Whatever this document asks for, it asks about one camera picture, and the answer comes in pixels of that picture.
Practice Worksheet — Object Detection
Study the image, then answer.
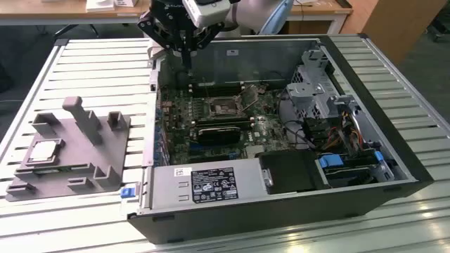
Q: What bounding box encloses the black wire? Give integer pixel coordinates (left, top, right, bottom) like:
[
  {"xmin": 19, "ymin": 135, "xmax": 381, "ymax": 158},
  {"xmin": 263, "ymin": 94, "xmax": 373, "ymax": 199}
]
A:
[{"xmin": 281, "ymin": 120, "xmax": 317, "ymax": 152}]

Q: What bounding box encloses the plain white box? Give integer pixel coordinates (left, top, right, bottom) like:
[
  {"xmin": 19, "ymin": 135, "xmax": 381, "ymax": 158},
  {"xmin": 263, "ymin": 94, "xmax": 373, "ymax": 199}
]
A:
[{"xmin": 86, "ymin": 0, "xmax": 116, "ymax": 13}]

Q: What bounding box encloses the grey parts rack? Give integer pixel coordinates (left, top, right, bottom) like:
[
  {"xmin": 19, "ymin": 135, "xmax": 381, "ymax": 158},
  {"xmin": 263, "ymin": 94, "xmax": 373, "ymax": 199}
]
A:
[{"xmin": 6, "ymin": 96, "xmax": 134, "ymax": 202}]

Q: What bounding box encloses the green motherboard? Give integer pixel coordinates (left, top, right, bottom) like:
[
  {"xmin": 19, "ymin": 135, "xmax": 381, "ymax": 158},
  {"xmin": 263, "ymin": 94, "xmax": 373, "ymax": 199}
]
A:
[{"xmin": 156, "ymin": 84, "xmax": 293, "ymax": 166}]

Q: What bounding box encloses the green RAM stick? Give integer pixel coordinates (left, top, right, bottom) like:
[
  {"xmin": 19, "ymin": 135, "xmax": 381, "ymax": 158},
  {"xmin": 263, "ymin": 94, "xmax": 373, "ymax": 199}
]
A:
[{"xmin": 34, "ymin": 165, "xmax": 88, "ymax": 175}]

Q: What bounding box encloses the black open PC case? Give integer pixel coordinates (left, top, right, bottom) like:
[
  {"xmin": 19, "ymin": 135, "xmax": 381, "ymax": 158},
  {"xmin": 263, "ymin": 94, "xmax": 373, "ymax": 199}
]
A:
[{"xmin": 126, "ymin": 33, "xmax": 435, "ymax": 245}]

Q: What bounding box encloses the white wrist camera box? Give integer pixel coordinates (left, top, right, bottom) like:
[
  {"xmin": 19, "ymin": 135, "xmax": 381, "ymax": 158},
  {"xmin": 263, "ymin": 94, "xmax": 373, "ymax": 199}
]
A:
[{"xmin": 184, "ymin": 0, "xmax": 234, "ymax": 29}]

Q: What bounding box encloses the black RAM stick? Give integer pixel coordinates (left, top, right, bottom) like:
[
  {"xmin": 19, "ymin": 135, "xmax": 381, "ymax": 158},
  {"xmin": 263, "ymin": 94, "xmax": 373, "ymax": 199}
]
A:
[{"xmin": 195, "ymin": 81, "xmax": 246, "ymax": 89}]

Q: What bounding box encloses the blue disk carrier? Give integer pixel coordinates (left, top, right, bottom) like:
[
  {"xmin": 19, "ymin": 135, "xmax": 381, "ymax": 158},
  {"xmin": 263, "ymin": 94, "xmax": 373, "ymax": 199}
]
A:
[{"xmin": 317, "ymin": 154, "xmax": 345, "ymax": 167}]

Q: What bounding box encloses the wooden desk white frame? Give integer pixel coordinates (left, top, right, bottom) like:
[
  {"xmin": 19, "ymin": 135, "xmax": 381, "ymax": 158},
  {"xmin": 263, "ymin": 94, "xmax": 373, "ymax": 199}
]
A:
[
  {"xmin": 0, "ymin": 0, "xmax": 142, "ymax": 27},
  {"xmin": 140, "ymin": 0, "xmax": 354, "ymax": 37}
]

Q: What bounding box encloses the grey power supply with label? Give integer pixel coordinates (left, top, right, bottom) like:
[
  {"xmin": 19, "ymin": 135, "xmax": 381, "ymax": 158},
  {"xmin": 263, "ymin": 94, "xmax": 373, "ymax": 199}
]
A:
[{"xmin": 139, "ymin": 158, "xmax": 270, "ymax": 211}]

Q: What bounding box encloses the CPU socket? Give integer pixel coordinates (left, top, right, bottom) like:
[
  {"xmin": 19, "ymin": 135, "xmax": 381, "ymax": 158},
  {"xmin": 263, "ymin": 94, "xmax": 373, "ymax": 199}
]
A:
[{"xmin": 207, "ymin": 96, "xmax": 246, "ymax": 118}]

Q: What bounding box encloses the coloured wire bundle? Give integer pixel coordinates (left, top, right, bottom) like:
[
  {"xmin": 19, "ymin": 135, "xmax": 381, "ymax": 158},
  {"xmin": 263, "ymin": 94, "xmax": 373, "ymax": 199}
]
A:
[{"xmin": 325, "ymin": 112, "xmax": 365, "ymax": 152}]

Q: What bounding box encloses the black graphics card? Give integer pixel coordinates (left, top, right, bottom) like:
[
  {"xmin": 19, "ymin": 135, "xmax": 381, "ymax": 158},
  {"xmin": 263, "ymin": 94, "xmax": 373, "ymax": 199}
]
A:
[{"xmin": 190, "ymin": 126, "xmax": 243, "ymax": 145}]

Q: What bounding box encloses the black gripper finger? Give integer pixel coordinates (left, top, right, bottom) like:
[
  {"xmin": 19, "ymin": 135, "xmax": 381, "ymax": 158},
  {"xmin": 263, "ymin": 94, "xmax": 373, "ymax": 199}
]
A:
[
  {"xmin": 187, "ymin": 22, "xmax": 227, "ymax": 72},
  {"xmin": 136, "ymin": 10, "xmax": 190, "ymax": 72}
]

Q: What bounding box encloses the silver CPU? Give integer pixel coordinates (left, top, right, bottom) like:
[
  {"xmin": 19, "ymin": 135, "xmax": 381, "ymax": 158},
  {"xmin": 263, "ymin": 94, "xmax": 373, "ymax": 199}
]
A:
[{"xmin": 27, "ymin": 139, "xmax": 60, "ymax": 164}]

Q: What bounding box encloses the silver metal drive cage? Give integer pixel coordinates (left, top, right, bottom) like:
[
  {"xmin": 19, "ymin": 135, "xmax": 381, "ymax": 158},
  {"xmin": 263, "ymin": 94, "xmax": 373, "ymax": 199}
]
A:
[{"xmin": 285, "ymin": 48, "xmax": 363, "ymax": 119}]

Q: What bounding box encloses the metal socket cover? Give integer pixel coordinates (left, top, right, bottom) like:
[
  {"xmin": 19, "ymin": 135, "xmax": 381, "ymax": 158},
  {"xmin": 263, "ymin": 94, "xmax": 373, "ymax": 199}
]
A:
[{"xmin": 238, "ymin": 84, "xmax": 263, "ymax": 111}]

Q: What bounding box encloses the wooden cabinet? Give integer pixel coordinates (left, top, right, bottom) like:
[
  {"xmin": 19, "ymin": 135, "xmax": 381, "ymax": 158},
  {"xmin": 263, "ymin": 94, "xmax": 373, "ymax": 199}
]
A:
[{"xmin": 339, "ymin": 0, "xmax": 450, "ymax": 66}]

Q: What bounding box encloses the black office chair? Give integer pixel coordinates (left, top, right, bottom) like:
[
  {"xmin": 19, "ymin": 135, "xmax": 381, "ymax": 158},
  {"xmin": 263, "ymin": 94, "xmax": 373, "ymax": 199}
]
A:
[{"xmin": 427, "ymin": 15, "xmax": 450, "ymax": 43}]

